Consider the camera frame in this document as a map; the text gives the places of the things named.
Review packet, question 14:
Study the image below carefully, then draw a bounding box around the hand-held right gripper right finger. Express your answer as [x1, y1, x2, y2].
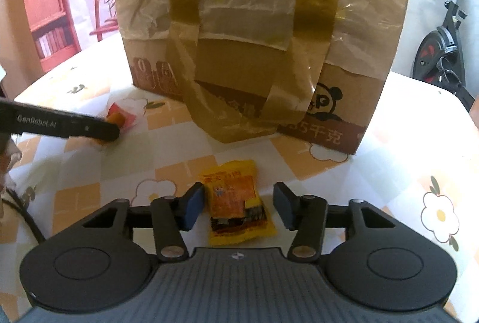
[273, 182, 416, 264]

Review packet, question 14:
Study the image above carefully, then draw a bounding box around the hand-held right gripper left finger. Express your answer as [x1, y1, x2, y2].
[56, 183, 205, 261]

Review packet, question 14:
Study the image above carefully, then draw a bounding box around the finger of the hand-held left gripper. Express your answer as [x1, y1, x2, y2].
[0, 99, 120, 143]

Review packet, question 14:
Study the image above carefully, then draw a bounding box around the yellow snack packet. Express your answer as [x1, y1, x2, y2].
[199, 159, 278, 247]

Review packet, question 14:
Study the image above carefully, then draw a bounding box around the small red candy packet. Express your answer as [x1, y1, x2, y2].
[106, 102, 140, 132]

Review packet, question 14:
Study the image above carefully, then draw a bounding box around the printed room scene backdrop cloth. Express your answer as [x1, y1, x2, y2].
[0, 0, 126, 74]

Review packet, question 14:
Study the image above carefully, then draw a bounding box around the checked flower tablecloth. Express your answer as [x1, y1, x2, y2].
[0, 35, 479, 323]

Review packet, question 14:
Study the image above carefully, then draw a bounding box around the black exercise bike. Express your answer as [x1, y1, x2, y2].
[413, 0, 479, 105]

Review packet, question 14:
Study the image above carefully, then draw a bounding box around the black cable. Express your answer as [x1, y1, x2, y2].
[0, 186, 47, 243]

